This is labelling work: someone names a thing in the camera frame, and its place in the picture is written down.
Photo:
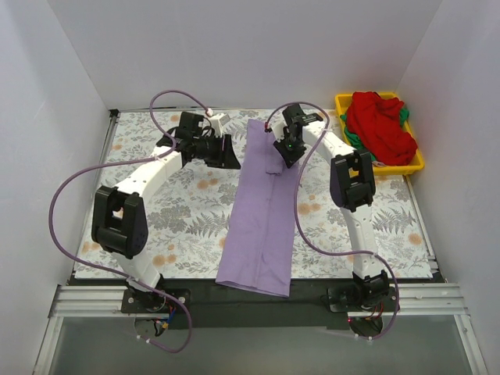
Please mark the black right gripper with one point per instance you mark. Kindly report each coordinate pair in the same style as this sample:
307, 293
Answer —
288, 152

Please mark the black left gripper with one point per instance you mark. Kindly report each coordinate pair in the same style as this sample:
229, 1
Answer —
223, 151

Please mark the purple t shirt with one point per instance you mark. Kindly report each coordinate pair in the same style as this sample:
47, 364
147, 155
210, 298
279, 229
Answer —
257, 253

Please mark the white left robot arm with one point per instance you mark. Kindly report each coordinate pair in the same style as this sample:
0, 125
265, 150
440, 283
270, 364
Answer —
119, 221

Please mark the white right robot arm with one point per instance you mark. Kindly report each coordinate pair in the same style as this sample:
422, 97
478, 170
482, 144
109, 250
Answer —
352, 188

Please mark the red t shirt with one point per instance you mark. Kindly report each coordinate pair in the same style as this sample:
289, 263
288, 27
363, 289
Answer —
376, 121

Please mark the green t shirt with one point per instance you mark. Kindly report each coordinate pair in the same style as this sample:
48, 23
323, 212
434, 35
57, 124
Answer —
357, 143

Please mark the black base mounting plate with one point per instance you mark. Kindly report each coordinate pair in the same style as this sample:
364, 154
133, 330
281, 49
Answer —
312, 303

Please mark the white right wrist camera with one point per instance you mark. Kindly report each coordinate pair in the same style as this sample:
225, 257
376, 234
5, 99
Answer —
279, 130

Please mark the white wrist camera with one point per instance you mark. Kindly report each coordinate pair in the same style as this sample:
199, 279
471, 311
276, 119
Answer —
217, 120
279, 130

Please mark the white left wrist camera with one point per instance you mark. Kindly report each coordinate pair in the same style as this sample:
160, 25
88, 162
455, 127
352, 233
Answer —
217, 120

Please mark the aluminium frame rail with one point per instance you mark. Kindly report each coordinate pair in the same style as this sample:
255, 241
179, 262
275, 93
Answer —
98, 329

